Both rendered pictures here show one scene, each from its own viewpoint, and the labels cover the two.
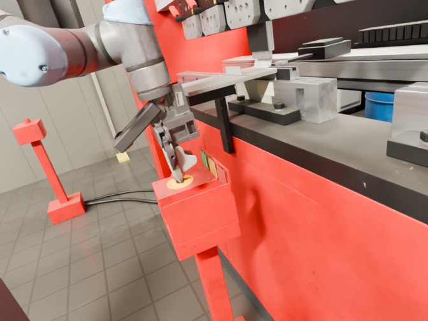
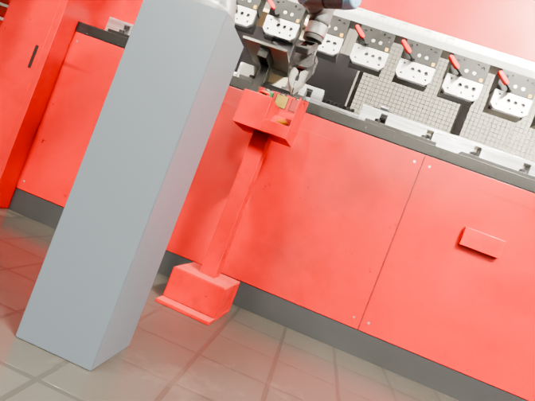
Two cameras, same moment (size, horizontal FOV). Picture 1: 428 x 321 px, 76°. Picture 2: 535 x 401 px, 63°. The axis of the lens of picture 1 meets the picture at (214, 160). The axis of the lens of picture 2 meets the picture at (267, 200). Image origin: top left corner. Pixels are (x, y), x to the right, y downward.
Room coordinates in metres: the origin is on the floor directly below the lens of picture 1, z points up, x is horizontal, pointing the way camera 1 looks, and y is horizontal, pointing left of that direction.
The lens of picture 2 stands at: (-0.22, 1.41, 0.46)
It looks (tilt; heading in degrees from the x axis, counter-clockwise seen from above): 1 degrees down; 298
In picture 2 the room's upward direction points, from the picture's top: 21 degrees clockwise
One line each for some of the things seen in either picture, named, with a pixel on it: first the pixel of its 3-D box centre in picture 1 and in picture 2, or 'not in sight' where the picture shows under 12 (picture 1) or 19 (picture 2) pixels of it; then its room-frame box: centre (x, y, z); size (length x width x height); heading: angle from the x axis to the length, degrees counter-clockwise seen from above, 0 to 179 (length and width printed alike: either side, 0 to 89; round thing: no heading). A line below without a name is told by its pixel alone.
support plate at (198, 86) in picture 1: (220, 80); (269, 56); (0.80, -0.06, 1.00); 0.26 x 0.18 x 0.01; 111
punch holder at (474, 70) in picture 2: not in sight; (462, 80); (0.13, -0.47, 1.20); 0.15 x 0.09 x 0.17; 21
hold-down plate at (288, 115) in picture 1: (258, 109); (271, 90); (0.80, -0.16, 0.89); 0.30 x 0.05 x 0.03; 21
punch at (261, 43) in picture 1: (260, 41); (279, 52); (0.86, -0.20, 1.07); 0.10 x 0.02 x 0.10; 21
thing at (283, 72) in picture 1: (271, 72); not in sight; (0.82, -0.22, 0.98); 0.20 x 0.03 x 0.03; 21
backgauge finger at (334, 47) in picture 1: (305, 53); not in sight; (0.90, -0.35, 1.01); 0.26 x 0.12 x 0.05; 111
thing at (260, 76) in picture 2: (215, 121); (257, 79); (0.79, -0.03, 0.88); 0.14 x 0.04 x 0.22; 111
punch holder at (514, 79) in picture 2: not in sight; (509, 96); (-0.06, -0.54, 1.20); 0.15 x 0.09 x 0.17; 21
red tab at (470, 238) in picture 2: not in sight; (481, 243); (-0.16, -0.41, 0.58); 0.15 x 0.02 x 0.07; 21
